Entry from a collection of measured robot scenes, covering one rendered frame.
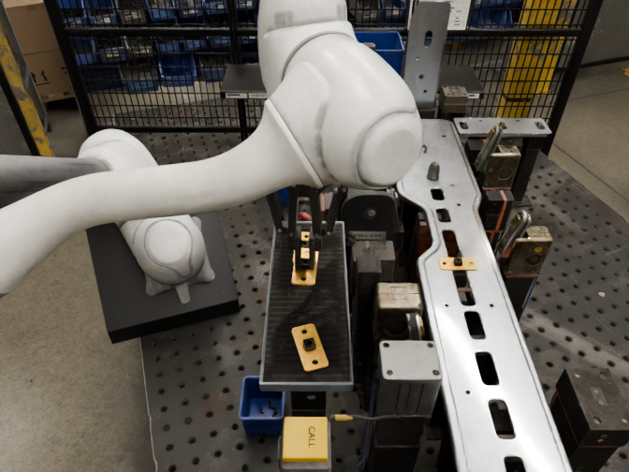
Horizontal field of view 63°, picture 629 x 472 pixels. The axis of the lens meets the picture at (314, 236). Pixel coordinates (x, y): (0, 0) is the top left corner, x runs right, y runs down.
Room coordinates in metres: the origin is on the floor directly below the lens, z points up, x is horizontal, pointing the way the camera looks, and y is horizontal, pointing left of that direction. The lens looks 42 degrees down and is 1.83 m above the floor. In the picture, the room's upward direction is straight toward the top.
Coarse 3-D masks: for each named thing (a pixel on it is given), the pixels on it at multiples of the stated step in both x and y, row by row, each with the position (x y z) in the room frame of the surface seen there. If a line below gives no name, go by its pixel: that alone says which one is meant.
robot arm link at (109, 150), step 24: (96, 144) 1.01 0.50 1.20; (120, 144) 1.01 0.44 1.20; (0, 168) 0.68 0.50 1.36; (24, 168) 0.72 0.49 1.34; (48, 168) 0.76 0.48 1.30; (72, 168) 0.82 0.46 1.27; (96, 168) 0.88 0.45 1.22; (120, 168) 0.93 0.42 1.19; (0, 192) 0.65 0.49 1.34; (24, 192) 0.69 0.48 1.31
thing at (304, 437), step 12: (288, 420) 0.36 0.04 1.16; (300, 420) 0.36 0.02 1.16; (312, 420) 0.36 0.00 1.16; (324, 420) 0.36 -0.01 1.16; (288, 432) 0.34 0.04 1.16; (300, 432) 0.34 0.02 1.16; (312, 432) 0.34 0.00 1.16; (324, 432) 0.34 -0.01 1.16; (288, 444) 0.33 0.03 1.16; (300, 444) 0.33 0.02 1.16; (312, 444) 0.33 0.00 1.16; (324, 444) 0.33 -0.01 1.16; (288, 456) 0.31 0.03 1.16; (300, 456) 0.31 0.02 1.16; (312, 456) 0.31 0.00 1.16; (324, 456) 0.31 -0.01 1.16
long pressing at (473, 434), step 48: (432, 144) 1.33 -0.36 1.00; (480, 192) 1.10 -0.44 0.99; (432, 240) 0.91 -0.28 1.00; (480, 240) 0.91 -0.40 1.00; (432, 288) 0.75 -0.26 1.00; (480, 288) 0.75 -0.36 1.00; (432, 336) 0.62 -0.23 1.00; (480, 384) 0.52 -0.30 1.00; (528, 384) 0.52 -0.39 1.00; (480, 432) 0.43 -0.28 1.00; (528, 432) 0.43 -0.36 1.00
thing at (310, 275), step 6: (300, 258) 0.61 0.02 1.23; (306, 258) 0.61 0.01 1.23; (294, 264) 0.61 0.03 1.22; (300, 264) 0.60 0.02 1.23; (306, 264) 0.60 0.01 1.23; (294, 270) 0.59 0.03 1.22; (300, 270) 0.59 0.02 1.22; (306, 270) 0.59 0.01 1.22; (294, 276) 0.58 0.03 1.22; (300, 276) 0.58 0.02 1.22; (306, 276) 0.58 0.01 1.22; (312, 276) 0.58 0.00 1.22; (294, 282) 0.56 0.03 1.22; (300, 282) 0.56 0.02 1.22; (306, 282) 0.56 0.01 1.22; (312, 282) 0.56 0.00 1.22
